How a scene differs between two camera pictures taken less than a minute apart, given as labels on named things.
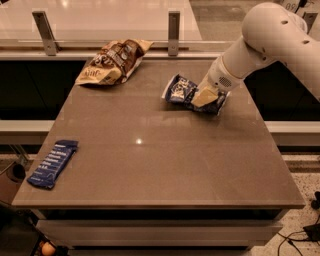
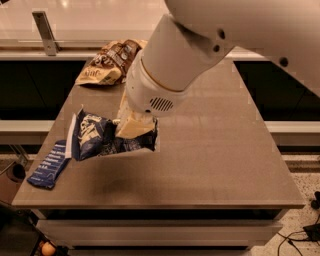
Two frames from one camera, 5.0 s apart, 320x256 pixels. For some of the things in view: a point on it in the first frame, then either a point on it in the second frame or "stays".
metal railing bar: x=88 y=50 stays
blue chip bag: x=181 y=90 -> x=90 y=136
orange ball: x=48 y=249 stays
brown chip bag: x=113 y=63 stays
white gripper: x=218 y=79 -> x=146 y=90
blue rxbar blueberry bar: x=49 y=169 stays
